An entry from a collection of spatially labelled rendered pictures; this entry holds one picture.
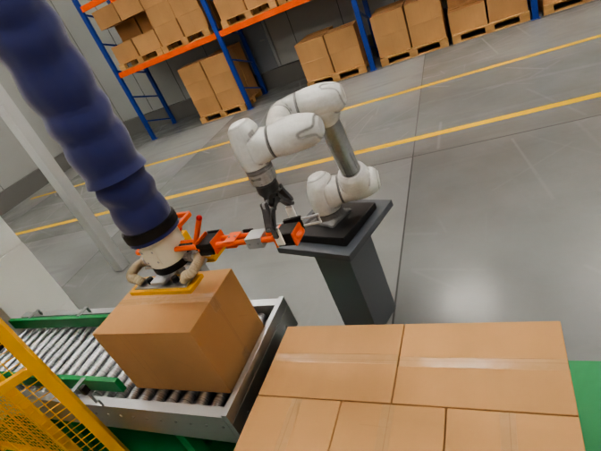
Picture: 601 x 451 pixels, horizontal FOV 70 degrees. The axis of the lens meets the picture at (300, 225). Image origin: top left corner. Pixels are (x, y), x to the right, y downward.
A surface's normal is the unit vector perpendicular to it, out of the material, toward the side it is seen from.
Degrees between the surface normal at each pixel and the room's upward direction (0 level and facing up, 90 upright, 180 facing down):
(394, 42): 90
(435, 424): 0
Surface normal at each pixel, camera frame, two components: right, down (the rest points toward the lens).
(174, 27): -0.29, 0.58
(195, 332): 0.88, -0.13
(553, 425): -0.36, -0.80
